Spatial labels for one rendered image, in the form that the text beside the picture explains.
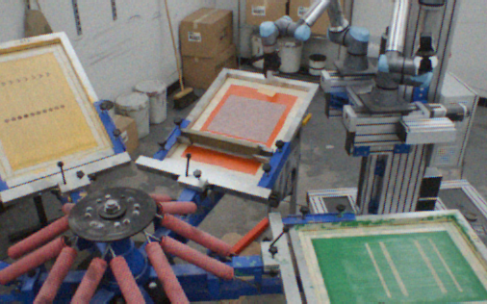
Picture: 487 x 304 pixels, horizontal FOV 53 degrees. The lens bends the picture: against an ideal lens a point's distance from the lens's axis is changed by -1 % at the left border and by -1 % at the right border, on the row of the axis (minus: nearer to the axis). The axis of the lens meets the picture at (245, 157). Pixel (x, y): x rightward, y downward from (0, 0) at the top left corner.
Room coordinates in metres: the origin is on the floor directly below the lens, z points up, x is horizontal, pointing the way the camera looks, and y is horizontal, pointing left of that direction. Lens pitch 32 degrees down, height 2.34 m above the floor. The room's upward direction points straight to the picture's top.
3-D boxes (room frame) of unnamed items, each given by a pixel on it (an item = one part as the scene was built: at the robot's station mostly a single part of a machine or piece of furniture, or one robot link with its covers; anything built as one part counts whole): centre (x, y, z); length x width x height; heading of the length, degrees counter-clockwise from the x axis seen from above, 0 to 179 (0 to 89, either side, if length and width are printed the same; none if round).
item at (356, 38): (2.81, -0.66, 1.42); 0.13 x 0.12 x 0.14; 41
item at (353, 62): (2.81, -0.67, 1.31); 0.15 x 0.15 x 0.10
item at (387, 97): (2.32, -0.72, 1.31); 0.15 x 0.15 x 0.10
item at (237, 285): (1.38, -0.16, 0.90); 1.24 x 0.06 x 0.06; 95
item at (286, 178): (2.25, -0.17, 0.79); 0.46 x 0.09 x 0.33; 155
